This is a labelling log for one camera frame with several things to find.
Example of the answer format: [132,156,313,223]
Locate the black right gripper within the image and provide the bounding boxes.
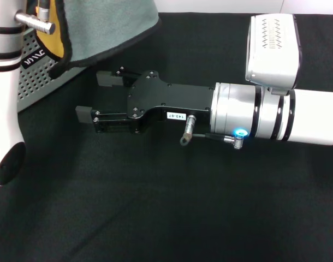
[75,65,216,134]

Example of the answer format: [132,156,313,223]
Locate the yellow grey towel black edge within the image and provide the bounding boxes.
[35,0,162,80]

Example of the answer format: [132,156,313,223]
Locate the grey perforated plastic storage box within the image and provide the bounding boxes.
[17,27,87,113]

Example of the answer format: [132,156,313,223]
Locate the black tablecloth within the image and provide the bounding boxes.
[0,12,333,262]

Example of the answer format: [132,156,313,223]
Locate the right gripper cable metal plugs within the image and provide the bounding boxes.
[179,114,249,150]

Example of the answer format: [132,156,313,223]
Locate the gripper cable metal plugs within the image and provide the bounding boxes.
[179,114,249,150]
[15,0,57,35]

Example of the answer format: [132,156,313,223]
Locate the left gripper cable metal plugs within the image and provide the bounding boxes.
[15,0,57,35]

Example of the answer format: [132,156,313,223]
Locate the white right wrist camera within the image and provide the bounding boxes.
[245,14,303,97]

